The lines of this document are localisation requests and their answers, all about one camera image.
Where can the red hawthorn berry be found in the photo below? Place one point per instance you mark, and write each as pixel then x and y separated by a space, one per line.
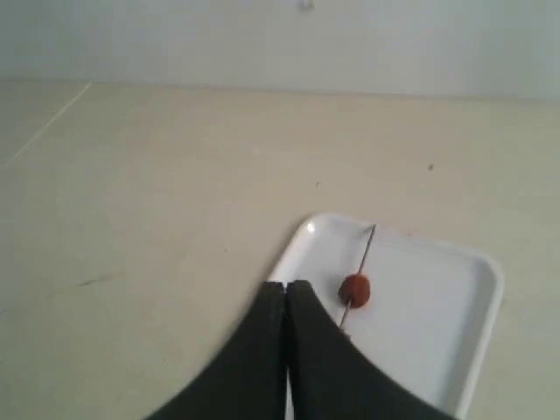
pixel 355 290

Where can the thin metal skewer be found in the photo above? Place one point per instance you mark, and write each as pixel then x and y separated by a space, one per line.
pixel 360 269

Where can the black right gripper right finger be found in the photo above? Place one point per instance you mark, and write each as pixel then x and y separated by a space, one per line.
pixel 330 378

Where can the white rectangular plastic tray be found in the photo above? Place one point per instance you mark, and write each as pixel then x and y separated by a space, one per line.
pixel 432 308

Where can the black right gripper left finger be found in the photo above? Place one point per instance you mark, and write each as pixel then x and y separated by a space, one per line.
pixel 247 379

